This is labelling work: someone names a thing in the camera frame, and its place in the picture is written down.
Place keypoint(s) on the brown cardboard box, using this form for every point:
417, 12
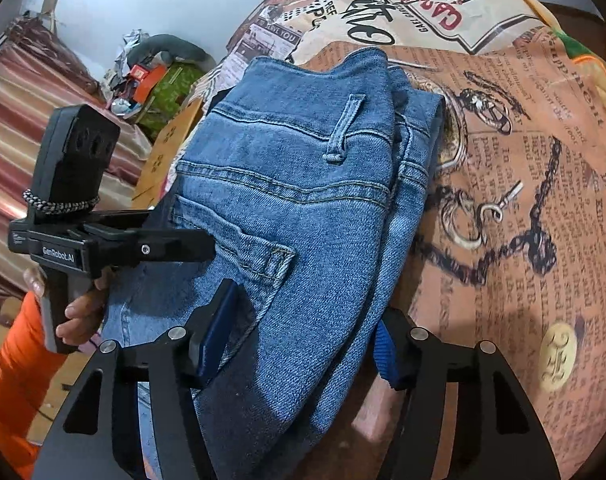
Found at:
163, 160

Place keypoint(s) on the person's left hand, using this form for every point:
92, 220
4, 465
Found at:
80, 312

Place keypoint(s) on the grey cloth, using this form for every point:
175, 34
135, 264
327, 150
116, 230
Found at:
183, 47

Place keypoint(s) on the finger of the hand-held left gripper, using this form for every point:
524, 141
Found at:
118, 220
173, 247

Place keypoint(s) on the printed newspaper-pattern blanket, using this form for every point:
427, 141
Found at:
508, 210

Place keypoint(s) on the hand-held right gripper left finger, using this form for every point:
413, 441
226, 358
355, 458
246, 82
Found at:
218, 342

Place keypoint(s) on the blue denim pants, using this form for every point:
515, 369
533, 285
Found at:
293, 210

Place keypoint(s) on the orange box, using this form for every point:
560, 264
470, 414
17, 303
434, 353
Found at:
145, 80

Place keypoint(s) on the colourful bed sheet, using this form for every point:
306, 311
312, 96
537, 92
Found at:
588, 55

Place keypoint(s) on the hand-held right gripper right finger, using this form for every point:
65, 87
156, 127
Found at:
385, 355

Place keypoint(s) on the crumpled silver wrapping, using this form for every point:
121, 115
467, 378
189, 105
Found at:
133, 42

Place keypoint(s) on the striped brown curtain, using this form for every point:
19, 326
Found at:
13, 110

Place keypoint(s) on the black cloth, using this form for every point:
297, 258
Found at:
218, 100

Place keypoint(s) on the green bag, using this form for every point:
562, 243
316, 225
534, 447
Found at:
175, 85

